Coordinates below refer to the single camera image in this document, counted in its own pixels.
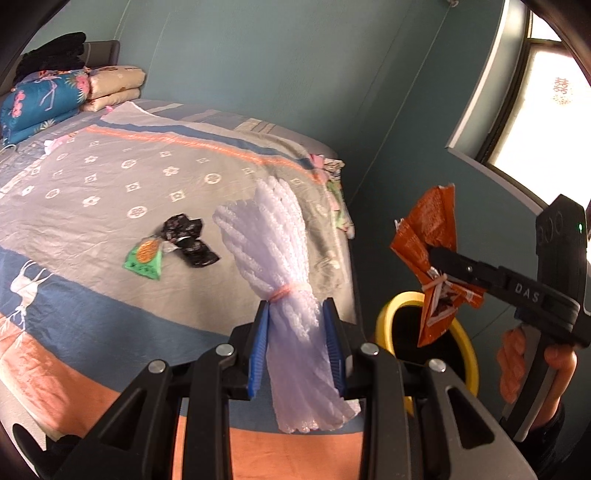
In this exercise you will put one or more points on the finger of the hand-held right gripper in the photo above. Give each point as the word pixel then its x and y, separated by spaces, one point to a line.
pixel 471 272

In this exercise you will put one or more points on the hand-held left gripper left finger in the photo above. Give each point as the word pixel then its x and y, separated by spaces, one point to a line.
pixel 258 350

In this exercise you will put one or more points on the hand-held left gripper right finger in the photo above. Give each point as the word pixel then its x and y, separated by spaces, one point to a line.
pixel 334 350

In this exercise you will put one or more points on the orange snack wrapper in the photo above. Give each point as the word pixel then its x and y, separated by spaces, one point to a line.
pixel 429 217

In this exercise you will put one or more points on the yellow-rimmed trash bin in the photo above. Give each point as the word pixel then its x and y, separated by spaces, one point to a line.
pixel 466 346

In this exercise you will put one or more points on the large white foam net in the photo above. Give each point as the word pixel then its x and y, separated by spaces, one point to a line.
pixel 272 240

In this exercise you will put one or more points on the person's right hand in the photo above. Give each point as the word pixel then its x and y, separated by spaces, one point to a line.
pixel 510 364

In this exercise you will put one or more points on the small black plastic wrapper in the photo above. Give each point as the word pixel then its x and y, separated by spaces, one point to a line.
pixel 191 244

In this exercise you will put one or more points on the green snack packet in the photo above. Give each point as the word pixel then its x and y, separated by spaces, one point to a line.
pixel 145 263

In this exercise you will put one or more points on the floral bed sheet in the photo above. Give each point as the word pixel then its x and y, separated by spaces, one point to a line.
pixel 337 203

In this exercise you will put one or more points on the deer print bed blanket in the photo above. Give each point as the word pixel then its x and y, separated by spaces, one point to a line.
pixel 115 314

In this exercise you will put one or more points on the red paper window decoration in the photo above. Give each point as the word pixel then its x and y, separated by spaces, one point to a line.
pixel 561 90

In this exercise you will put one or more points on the window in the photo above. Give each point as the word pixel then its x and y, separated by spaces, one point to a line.
pixel 554 60

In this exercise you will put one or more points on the pink and white small cloth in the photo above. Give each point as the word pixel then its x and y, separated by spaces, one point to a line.
pixel 57 142

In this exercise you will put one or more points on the beige folded quilt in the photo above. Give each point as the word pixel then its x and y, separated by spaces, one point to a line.
pixel 115 85

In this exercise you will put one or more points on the blue floral folded quilt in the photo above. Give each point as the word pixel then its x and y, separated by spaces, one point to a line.
pixel 41 101

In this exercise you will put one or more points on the grey bed headboard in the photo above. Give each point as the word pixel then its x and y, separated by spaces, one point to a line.
pixel 104 53

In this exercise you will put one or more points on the black folded clothes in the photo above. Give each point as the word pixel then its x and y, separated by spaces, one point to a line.
pixel 55 55

